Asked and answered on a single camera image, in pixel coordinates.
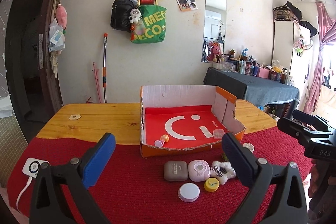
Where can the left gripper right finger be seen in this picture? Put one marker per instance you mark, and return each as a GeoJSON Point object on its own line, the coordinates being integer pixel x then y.
{"type": "Point", "coordinates": [288, 203]}

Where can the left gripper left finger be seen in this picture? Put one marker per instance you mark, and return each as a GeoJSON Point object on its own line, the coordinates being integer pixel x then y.
{"type": "Point", "coordinates": [48, 203]}

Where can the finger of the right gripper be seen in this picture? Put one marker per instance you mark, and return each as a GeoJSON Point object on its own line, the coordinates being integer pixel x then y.
{"type": "Point", "coordinates": [316, 122]}
{"type": "Point", "coordinates": [304, 135]}

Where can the white glitter jar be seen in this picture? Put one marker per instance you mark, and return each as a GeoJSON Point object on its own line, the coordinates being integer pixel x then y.
{"type": "Point", "coordinates": [249, 146]}

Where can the white fluffy star plush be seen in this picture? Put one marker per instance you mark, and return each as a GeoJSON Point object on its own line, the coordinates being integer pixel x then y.
{"type": "Point", "coordinates": [222, 171]}

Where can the green knitted yarn toy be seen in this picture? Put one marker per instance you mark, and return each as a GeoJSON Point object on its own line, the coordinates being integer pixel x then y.
{"type": "Point", "coordinates": [224, 157]}

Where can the yellow bottle cap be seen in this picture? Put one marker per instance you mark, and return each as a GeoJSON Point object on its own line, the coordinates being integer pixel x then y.
{"type": "Point", "coordinates": [211, 184]}

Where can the small clear plastic box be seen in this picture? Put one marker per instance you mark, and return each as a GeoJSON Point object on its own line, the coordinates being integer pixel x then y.
{"type": "Point", "coordinates": [218, 134]}

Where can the pink round compact case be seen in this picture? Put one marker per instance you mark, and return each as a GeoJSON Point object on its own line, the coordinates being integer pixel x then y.
{"type": "Point", "coordinates": [199, 170]}

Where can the grey eye shadow case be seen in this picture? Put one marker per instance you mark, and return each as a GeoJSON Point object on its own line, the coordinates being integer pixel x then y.
{"type": "Point", "coordinates": [175, 171]}

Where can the blonde girl pink dress figurine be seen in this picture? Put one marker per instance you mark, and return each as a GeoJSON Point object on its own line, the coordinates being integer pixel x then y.
{"type": "Point", "coordinates": [161, 141]}

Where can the white charger pad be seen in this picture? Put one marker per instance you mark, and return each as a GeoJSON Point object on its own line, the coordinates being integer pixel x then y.
{"type": "Point", "coordinates": [32, 167]}

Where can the dark cloth covered side table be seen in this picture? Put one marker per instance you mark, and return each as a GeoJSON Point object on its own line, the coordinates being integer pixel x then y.
{"type": "Point", "coordinates": [258, 91]}

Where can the small wooden tag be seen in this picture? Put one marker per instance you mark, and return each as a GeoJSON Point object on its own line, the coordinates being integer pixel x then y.
{"type": "Point", "coordinates": [75, 117]}

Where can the red knitted table mat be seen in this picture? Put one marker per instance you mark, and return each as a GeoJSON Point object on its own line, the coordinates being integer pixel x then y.
{"type": "Point", "coordinates": [132, 189]}

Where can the wooden table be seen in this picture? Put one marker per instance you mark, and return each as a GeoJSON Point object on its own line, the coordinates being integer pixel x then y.
{"type": "Point", "coordinates": [123, 121]}

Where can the white wardrobe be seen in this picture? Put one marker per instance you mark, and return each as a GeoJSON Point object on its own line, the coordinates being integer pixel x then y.
{"type": "Point", "coordinates": [293, 48]}

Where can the red Miniso paper bag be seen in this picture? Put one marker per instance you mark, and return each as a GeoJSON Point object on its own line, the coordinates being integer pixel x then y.
{"type": "Point", "coordinates": [186, 126]}

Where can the pink curtain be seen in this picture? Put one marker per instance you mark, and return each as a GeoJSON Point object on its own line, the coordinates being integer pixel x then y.
{"type": "Point", "coordinates": [326, 38]}

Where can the white orange cardboard box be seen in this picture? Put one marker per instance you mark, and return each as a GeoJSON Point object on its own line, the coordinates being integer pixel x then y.
{"type": "Point", "coordinates": [223, 106]}

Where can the pink hanger stick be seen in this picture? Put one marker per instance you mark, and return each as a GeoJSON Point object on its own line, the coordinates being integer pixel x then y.
{"type": "Point", "coordinates": [97, 83]}

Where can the pink rabbit plush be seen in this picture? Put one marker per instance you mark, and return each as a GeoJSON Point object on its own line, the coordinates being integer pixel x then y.
{"type": "Point", "coordinates": [215, 54]}

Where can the plastic bag on door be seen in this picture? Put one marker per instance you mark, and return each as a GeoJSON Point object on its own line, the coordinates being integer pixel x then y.
{"type": "Point", "coordinates": [56, 37]}

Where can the green tote bag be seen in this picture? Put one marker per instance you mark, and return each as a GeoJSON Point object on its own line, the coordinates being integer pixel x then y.
{"type": "Point", "coordinates": [151, 28]}

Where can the black backpack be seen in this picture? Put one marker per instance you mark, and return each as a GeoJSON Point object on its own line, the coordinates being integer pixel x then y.
{"type": "Point", "coordinates": [120, 14]}

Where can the dark wooden door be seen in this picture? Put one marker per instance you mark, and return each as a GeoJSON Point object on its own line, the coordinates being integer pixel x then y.
{"type": "Point", "coordinates": [29, 61]}

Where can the orange grey mop handle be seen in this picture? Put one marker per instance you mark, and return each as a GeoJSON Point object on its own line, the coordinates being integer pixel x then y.
{"type": "Point", "coordinates": [104, 66]}

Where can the wall mirror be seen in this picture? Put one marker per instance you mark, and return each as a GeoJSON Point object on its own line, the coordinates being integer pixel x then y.
{"type": "Point", "coordinates": [215, 26]}

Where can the white plush keychain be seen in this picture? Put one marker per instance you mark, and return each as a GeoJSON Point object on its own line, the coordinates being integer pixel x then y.
{"type": "Point", "coordinates": [135, 15]}

